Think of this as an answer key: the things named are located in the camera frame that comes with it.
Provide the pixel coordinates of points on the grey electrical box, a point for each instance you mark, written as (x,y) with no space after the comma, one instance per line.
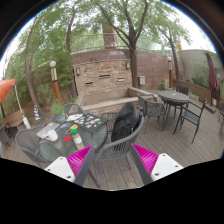
(141,80)

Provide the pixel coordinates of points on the white mug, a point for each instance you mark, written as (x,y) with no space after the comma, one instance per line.
(52,135)

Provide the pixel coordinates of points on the dark chair behind far table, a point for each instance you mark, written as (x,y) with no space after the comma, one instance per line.
(183,90)

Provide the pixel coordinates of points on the dark chair of table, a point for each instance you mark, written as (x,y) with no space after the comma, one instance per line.
(151,107)
(187,114)

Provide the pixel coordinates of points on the round dark far table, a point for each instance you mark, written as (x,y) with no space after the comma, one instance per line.
(172,98)

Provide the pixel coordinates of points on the grey chair at left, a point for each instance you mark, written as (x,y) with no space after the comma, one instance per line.
(28,141)

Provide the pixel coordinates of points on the wooden lamp post white globe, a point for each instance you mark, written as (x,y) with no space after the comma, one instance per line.
(55,81)

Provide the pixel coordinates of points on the closed maroon patio umbrella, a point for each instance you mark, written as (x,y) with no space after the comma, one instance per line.
(212,76)

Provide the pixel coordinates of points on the black laptop with stickers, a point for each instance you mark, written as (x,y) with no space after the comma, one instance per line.
(90,122)

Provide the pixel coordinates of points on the orange patio umbrella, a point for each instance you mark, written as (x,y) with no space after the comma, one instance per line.
(5,86)

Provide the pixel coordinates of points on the large central tree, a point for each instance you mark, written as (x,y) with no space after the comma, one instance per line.
(131,18)

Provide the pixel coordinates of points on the green capped plastic bottle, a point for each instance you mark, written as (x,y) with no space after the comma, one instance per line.
(76,137)

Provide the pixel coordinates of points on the red round coaster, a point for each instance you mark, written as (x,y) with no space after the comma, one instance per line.
(67,138)

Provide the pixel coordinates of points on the small potted green plant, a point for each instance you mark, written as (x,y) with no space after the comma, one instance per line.
(58,112)

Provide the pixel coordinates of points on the dark chair right of far table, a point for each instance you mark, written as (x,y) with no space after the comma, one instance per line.
(187,114)

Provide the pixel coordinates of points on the black backpack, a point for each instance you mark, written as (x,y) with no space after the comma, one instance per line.
(126,122)

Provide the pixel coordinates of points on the grey chair behind table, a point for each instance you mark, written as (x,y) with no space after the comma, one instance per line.
(72,108)

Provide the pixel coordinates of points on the far wooden lamp post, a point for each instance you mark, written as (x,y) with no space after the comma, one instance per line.
(170,72)

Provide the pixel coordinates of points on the round glass patio table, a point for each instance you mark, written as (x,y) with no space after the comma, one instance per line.
(51,150)

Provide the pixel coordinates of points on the dark chair left of far table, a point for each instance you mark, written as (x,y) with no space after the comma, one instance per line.
(151,107)

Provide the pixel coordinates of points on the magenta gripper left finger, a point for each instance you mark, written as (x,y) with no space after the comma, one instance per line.
(75,167)

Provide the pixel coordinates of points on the grey woven chair with backpack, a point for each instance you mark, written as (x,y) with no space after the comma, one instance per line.
(118,149)

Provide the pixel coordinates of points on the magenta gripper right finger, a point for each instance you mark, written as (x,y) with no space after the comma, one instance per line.
(152,166)

